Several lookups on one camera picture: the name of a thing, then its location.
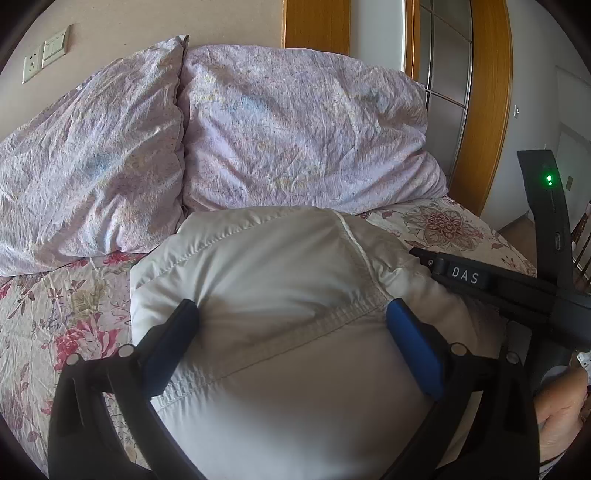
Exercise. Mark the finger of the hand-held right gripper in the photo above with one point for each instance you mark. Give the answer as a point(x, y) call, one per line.
point(466, 274)

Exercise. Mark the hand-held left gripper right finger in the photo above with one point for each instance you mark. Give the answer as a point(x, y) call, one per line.
point(415, 355)

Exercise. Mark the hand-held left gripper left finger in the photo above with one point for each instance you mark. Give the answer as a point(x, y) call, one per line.
point(171, 350)

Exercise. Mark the white puffer jacket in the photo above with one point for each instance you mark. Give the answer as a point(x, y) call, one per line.
point(286, 277)

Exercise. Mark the person's right hand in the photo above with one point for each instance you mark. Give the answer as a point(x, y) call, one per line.
point(561, 406)

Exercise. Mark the floral bed sheet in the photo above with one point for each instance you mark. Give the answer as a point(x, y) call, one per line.
point(69, 300)

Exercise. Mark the wooden framed glass door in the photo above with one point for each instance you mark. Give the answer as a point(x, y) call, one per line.
point(491, 92)

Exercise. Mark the frosted glass door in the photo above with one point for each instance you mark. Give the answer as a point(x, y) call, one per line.
point(443, 55)

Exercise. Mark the lilac crinkled pillow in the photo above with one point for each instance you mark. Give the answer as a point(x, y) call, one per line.
point(83, 161)
point(300, 124)

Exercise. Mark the wooden headboard panel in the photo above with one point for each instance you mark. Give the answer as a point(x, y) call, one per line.
point(316, 23)

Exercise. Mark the white wall power socket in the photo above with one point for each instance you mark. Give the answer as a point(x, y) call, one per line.
point(32, 68)

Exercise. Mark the white wall light switch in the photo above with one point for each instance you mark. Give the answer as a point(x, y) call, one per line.
point(56, 46)

